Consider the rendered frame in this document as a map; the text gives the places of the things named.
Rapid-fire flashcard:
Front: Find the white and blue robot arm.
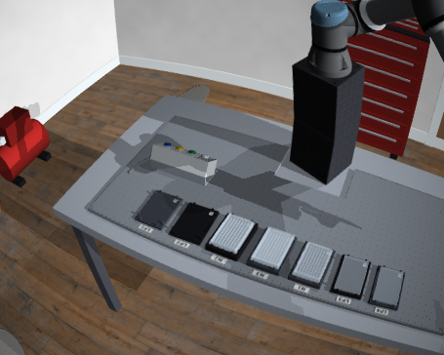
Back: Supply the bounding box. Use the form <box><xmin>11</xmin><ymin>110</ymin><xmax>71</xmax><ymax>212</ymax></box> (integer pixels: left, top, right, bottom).
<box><xmin>307</xmin><ymin>0</ymin><xmax>444</xmax><ymax>78</ymax></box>

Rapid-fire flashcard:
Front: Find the grey operator panel with coloured buttons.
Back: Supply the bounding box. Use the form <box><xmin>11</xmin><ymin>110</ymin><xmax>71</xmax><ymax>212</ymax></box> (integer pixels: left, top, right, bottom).
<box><xmin>128</xmin><ymin>142</ymin><xmax>218</xmax><ymax>186</ymax></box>

